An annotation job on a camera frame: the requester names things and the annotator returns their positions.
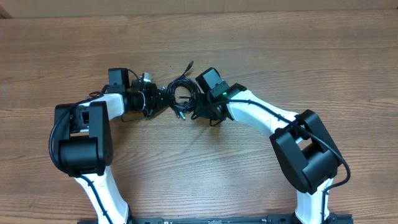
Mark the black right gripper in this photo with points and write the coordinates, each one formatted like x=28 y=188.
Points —
x=201 y=109

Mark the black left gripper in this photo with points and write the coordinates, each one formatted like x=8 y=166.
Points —
x=155 y=96

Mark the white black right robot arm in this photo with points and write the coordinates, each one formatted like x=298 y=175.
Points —
x=306 y=153

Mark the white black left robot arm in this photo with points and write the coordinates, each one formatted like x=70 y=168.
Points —
x=80 y=142

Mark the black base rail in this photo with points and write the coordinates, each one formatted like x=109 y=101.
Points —
x=217 y=220

